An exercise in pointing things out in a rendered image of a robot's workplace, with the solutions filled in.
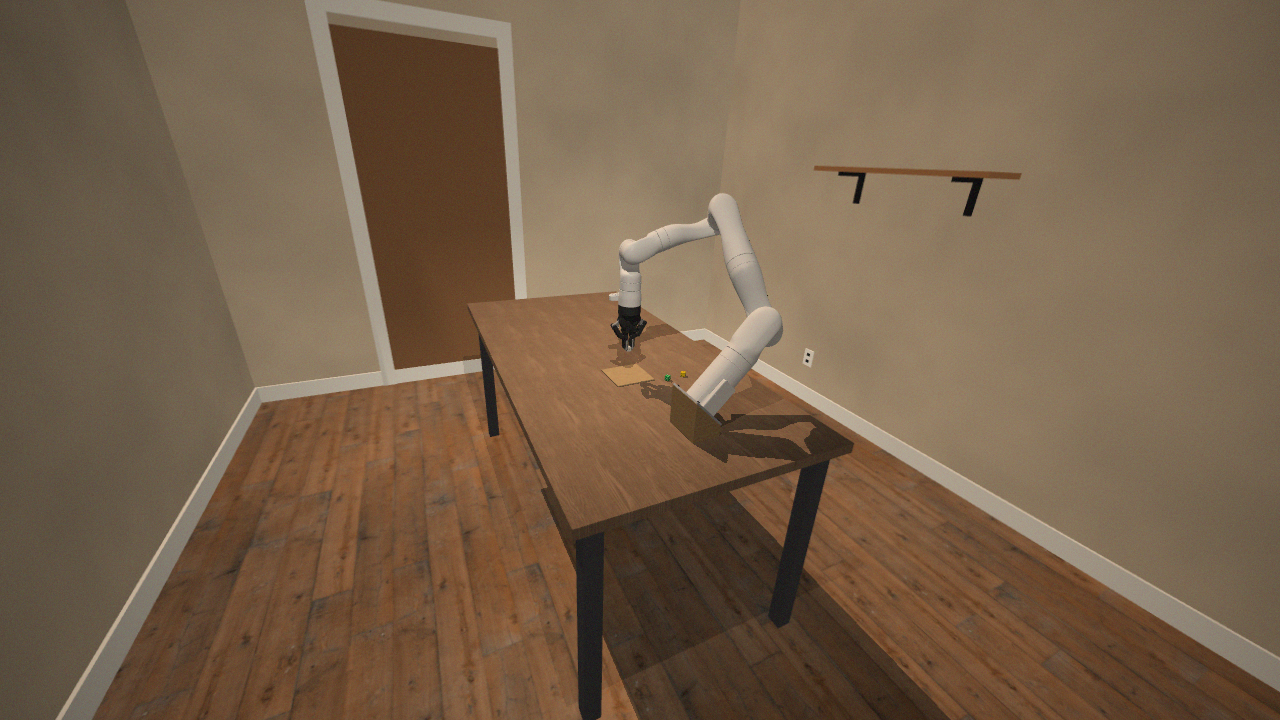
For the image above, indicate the tan square mat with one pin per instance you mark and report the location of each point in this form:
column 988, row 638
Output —
column 627, row 375

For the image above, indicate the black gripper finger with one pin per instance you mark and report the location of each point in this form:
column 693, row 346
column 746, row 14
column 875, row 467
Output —
column 635, row 332
column 624, row 335

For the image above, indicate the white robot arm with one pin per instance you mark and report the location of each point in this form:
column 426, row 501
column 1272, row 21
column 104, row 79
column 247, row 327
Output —
column 763, row 326

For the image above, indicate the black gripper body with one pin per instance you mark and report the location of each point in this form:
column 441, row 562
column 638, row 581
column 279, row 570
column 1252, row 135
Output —
column 628, row 314

